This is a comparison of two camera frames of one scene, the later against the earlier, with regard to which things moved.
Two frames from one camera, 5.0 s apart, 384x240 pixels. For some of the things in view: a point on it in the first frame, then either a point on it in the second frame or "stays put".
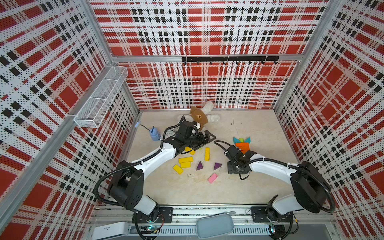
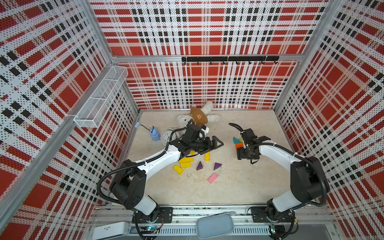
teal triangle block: x=235 y=140 stays put
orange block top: x=243 y=145 stays put
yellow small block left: x=178 y=169 stays put
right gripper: x=230 y=170 → x=241 y=156
